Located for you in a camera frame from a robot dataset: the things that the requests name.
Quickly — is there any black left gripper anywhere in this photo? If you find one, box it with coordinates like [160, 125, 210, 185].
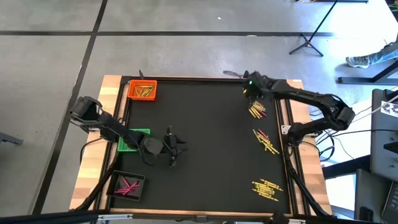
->
[142, 125, 190, 168]

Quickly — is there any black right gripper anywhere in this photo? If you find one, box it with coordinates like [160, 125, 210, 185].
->
[223, 70, 277, 101]

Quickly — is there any green plastic basket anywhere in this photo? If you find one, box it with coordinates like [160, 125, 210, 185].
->
[117, 128, 151, 153]

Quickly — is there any orange plastic basket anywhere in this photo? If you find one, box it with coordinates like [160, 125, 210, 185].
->
[127, 79, 158, 101]

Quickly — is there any black plastic tray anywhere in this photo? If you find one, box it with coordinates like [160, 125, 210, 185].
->
[106, 169, 146, 202]

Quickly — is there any black tripod stand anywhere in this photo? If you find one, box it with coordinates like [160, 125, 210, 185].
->
[288, 0, 340, 58]

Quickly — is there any black desk leg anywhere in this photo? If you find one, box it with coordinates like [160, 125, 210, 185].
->
[338, 58, 398, 86]

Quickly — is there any person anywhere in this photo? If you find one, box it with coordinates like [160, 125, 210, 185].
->
[345, 41, 398, 70]

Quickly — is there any white printed paper tag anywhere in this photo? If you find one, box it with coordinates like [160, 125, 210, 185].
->
[381, 100, 398, 118]

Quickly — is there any black rig beam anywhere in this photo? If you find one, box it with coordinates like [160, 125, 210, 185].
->
[0, 208, 398, 224]

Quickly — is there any grey desk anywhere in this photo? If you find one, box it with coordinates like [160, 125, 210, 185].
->
[369, 88, 398, 183]

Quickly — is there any grey cabinet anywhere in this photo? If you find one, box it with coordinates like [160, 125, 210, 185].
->
[353, 169, 391, 223]

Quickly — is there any grey floor object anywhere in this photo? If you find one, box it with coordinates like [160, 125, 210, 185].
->
[0, 131, 24, 146]

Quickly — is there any grey laptop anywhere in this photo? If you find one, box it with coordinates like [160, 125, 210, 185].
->
[381, 181, 398, 224]

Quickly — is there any black table edge frame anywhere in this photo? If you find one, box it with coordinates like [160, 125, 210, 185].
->
[93, 75, 313, 218]

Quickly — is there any black cable conduit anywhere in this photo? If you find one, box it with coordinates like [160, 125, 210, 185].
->
[74, 146, 122, 212]
[284, 146, 332, 218]

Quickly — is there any black cable bundle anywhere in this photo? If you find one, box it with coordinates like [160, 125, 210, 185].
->
[309, 124, 340, 162]

